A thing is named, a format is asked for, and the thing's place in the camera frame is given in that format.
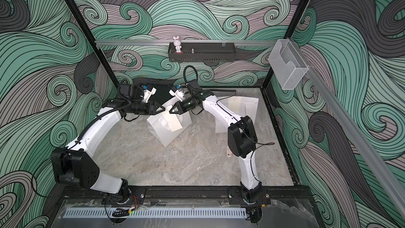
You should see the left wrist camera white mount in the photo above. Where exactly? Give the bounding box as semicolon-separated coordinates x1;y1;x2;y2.
142;85;157;103

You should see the black corner frame post left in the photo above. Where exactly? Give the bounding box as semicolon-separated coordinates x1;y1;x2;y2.
64;0;119;88

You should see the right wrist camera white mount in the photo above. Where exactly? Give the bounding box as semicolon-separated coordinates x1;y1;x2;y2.
169;85;185;101

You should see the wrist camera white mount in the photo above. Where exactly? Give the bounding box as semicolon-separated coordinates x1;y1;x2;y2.
142;85;157;103
169;85;185;101

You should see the white non-woven bag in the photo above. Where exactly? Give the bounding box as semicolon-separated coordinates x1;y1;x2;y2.
147;97;192;147
215;96;259;134

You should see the black wall shelf tray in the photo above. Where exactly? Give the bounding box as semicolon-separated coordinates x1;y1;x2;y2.
168;42;236;63

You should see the white slotted cable duct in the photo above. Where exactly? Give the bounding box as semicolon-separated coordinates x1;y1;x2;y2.
62;208;247;219

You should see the cream lined paper receipt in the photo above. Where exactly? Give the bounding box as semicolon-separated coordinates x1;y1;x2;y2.
228;96;242;114

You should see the aluminium wall rail right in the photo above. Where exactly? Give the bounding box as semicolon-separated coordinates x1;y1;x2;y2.
300;40;405;214

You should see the clear acrylic wall holder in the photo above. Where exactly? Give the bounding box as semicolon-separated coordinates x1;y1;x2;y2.
269;39;309;90

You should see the white rabbit figurine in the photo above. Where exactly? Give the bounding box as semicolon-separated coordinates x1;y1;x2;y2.
173;36;182;54

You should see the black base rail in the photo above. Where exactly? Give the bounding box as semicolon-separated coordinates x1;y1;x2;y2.
61;186;315;206

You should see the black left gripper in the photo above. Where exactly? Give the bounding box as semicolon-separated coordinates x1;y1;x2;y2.
130;102;166;116

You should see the black corner frame post right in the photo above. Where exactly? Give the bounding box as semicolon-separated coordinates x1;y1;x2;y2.
262;0;310;90

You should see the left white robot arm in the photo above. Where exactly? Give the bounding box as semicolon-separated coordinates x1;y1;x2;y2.
51;98;165;203

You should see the aluminium wall rail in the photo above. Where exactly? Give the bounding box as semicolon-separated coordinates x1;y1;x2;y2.
95;39;277;47
300;40;405;214

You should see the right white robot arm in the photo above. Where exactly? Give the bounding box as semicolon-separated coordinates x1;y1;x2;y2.
168;90;262;205

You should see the aluminium wall rail back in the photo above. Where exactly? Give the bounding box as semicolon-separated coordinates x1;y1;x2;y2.
95;39;277;47

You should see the black corner frame post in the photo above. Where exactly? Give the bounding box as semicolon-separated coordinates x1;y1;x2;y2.
64;0;119;88
262;0;310;90

